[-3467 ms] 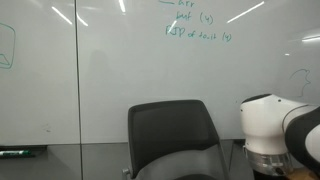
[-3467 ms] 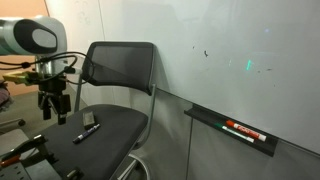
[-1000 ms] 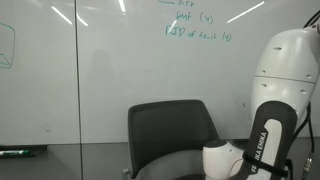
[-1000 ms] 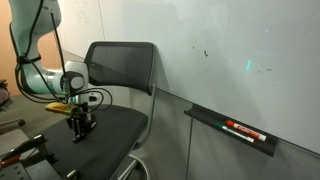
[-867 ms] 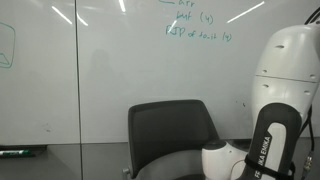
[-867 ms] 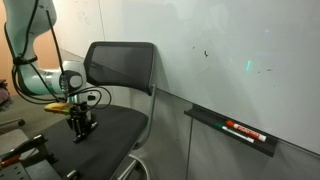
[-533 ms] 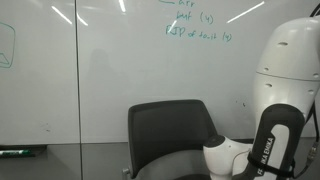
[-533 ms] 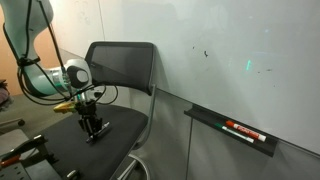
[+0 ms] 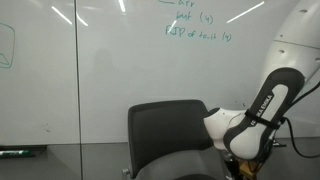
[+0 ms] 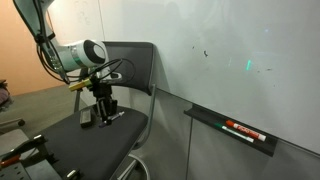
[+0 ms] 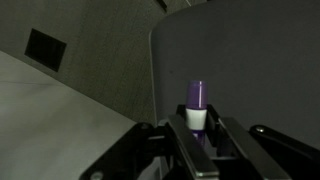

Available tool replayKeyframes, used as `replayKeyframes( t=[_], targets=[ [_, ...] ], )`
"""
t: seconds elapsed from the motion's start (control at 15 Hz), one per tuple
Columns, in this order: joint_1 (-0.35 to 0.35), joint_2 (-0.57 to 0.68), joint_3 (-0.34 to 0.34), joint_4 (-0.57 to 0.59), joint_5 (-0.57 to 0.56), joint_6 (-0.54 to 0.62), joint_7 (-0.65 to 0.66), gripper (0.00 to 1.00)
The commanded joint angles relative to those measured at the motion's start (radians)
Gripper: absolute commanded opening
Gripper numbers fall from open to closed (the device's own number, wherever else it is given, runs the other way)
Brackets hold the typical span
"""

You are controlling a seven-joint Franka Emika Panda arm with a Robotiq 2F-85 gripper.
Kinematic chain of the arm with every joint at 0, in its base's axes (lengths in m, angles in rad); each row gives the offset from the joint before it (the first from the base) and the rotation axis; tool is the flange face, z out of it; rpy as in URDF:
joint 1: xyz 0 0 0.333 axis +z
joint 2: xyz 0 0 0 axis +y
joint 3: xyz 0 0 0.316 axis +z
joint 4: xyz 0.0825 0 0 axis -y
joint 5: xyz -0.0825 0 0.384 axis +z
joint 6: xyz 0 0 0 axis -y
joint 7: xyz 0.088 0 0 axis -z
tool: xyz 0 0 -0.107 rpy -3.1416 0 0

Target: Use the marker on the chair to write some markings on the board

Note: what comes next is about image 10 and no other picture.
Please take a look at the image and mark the red whiteboard marker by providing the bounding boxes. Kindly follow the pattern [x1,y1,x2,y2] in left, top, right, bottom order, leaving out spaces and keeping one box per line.
[225,119,268,142]

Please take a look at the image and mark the green whiteboard marker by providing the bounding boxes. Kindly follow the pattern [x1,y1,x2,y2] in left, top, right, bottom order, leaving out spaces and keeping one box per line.
[214,122,255,144]

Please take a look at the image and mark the white wall whiteboard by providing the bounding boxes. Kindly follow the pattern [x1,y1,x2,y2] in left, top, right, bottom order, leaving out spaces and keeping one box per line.
[46,0,320,156]

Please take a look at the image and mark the office chair leg with caster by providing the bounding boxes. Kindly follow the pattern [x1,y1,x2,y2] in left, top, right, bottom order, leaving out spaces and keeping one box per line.
[0,118,27,130]

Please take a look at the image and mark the black marker tray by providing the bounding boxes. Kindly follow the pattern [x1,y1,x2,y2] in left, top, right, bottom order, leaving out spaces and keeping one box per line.
[183,103,279,158]

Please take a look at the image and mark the gold cylindrical gripper fitting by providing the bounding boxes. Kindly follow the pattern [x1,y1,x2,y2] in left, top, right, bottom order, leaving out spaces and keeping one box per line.
[68,78,94,93]

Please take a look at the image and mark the orange tool handle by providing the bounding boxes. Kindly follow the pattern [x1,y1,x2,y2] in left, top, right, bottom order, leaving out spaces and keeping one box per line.
[0,154,22,168]

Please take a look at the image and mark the black chair with grey frame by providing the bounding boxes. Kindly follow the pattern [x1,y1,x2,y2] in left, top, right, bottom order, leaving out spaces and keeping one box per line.
[33,41,157,180]

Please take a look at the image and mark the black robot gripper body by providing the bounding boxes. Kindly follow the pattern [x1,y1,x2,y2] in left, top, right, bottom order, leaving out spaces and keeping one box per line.
[87,75,118,105]

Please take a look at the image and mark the grey perforated base plate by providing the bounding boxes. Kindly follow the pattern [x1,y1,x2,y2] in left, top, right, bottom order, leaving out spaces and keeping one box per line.
[0,161,32,180]

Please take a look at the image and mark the black whiteboard eraser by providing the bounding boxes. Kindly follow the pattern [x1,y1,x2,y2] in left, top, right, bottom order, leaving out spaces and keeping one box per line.
[79,107,98,129]

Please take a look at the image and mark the dark bundle of fabric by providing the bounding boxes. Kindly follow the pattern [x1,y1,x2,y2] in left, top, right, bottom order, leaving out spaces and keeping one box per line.
[0,79,15,108]

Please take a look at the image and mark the black clamp mount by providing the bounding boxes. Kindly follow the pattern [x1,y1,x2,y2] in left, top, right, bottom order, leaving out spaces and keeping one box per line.
[0,133,83,180]

